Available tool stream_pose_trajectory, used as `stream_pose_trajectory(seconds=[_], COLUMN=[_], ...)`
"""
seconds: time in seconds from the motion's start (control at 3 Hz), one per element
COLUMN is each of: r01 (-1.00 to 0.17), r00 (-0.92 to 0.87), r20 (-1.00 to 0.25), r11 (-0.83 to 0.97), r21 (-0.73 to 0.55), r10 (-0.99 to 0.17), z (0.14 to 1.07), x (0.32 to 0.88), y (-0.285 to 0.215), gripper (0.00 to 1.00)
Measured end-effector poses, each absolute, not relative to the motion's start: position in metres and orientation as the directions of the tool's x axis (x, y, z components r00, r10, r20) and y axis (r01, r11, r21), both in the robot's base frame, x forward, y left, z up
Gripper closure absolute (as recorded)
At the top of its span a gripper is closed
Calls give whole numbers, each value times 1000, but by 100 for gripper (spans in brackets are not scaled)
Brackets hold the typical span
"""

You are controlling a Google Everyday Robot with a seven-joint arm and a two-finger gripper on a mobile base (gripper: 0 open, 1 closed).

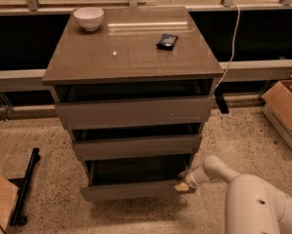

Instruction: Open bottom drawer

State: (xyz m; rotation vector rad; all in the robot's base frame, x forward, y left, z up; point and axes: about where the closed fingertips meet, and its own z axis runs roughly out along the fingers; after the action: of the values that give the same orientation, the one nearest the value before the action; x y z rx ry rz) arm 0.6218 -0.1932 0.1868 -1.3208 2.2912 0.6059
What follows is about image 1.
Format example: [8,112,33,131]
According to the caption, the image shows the grey drawer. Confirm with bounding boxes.
[81,154,193,201]
[55,97,215,130]
[72,135,202,160]

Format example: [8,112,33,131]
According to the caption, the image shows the white cable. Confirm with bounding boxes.
[214,3,242,90]

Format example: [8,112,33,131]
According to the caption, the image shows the dark blue snack packet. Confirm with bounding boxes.
[156,33,178,51]

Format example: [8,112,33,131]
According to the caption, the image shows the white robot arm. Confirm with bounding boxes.
[174,155,292,234]

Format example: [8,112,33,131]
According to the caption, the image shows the black metal bar stand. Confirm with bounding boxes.
[10,147,40,226]

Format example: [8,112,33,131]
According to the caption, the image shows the white ceramic bowl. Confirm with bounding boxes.
[73,7,104,31]

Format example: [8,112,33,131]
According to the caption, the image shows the cardboard box right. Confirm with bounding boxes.
[262,79,292,149]

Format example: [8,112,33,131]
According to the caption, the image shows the grey drawer cabinet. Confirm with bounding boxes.
[42,5,225,168]

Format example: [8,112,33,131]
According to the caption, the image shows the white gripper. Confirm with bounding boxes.
[174,166,211,192]

